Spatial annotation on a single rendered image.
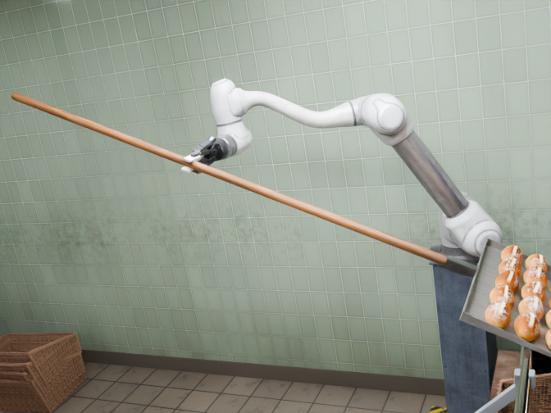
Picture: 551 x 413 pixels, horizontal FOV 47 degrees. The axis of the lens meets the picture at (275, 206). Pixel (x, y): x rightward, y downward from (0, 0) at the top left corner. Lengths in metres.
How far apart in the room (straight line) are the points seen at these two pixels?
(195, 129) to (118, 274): 1.20
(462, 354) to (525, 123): 1.07
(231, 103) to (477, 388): 1.63
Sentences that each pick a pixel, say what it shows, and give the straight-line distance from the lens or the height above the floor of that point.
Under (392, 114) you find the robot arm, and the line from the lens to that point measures 2.27.
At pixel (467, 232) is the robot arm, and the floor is 1.20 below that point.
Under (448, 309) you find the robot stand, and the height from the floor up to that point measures 0.78.
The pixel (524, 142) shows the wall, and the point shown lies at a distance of 3.09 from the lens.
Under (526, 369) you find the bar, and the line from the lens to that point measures 1.67.
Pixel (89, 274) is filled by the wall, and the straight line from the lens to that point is 4.42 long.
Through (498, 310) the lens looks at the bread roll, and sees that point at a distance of 1.76.
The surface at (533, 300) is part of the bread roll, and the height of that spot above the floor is 1.23.
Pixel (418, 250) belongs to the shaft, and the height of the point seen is 1.34.
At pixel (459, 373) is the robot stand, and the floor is 0.47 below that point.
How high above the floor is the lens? 2.05
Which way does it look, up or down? 16 degrees down
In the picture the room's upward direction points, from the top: 10 degrees counter-clockwise
